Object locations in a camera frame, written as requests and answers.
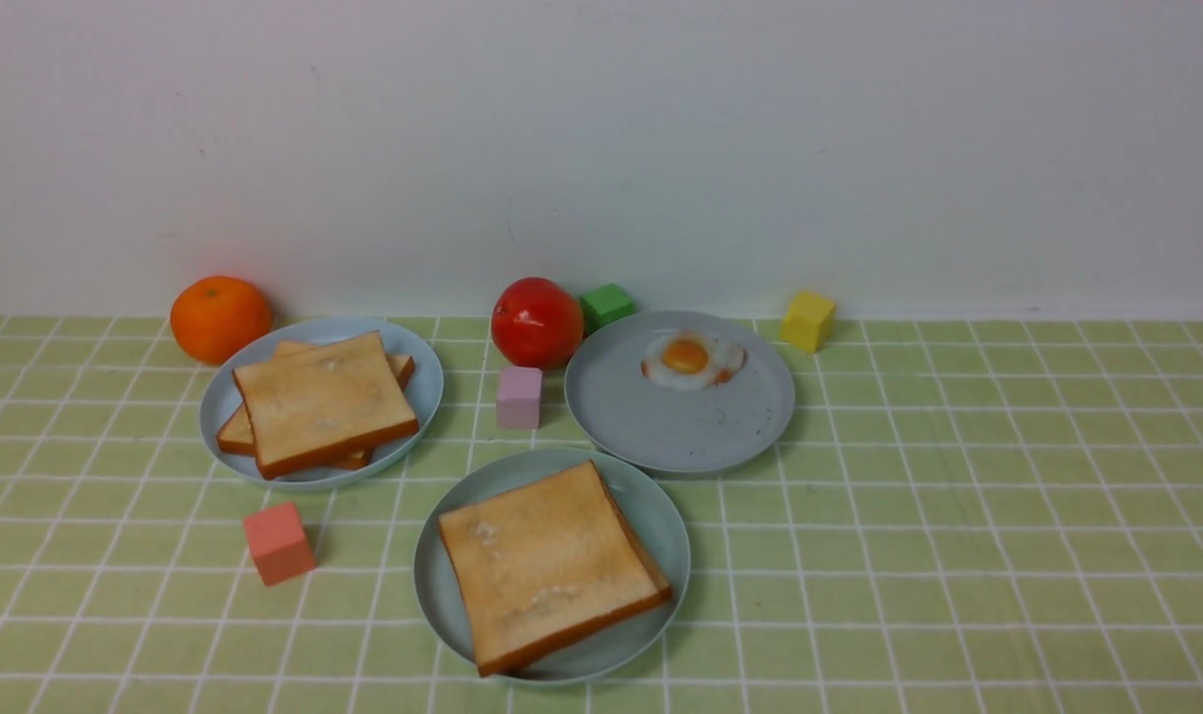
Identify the red tomato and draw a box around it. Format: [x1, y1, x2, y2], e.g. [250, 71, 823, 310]
[491, 276, 586, 371]

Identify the yellow cube block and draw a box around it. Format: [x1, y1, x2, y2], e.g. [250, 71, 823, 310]
[780, 290, 838, 355]

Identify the green cube block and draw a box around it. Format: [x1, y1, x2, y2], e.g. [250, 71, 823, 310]
[577, 282, 638, 334]

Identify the pink cube block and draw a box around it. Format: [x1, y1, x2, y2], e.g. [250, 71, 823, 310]
[496, 365, 543, 430]

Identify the teal front plate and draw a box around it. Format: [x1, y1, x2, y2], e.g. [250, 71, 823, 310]
[414, 446, 692, 686]

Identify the salmon cube block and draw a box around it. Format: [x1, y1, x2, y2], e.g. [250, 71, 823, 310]
[242, 502, 316, 587]

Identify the grey egg plate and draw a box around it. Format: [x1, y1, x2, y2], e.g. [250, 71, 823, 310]
[564, 310, 796, 474]

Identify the orange fruit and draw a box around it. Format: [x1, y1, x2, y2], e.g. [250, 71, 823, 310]
[170, 275, 275, 365]

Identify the back fried egg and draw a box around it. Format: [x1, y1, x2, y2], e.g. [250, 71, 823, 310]
[641, 329, 748, 393]

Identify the blue bread plate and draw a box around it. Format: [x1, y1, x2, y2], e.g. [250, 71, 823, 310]
[200, 317, 445, 490]

